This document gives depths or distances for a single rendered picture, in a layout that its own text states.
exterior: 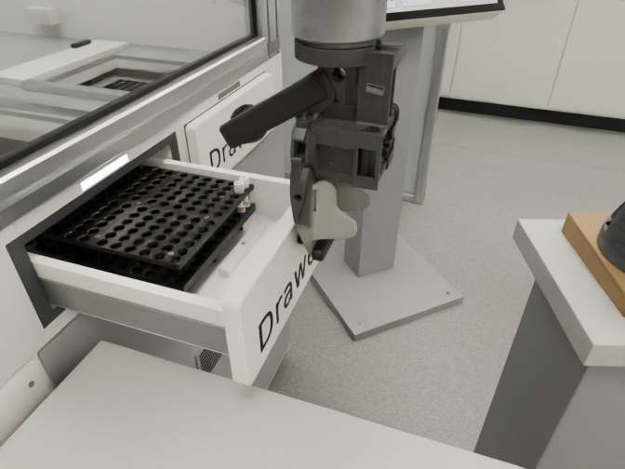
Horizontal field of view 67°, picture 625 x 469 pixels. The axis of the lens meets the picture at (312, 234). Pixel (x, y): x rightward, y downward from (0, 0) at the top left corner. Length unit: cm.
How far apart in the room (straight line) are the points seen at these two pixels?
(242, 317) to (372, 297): 134
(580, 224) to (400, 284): 106
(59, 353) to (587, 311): 66
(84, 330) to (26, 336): 8
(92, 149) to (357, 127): 32
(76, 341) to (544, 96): 318
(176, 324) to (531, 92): 316
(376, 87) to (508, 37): 299
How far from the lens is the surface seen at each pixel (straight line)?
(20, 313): 57
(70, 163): 58
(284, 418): 52
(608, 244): 76
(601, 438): 93
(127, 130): 64
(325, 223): 45
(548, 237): 84
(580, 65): 343
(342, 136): 40
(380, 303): 170
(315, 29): 38
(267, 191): 64
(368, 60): 39
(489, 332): 174
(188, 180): 64
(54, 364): 63
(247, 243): 59
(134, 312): 51
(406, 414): 147
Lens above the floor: 120
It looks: 35 degrees down
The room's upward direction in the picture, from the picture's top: straight up
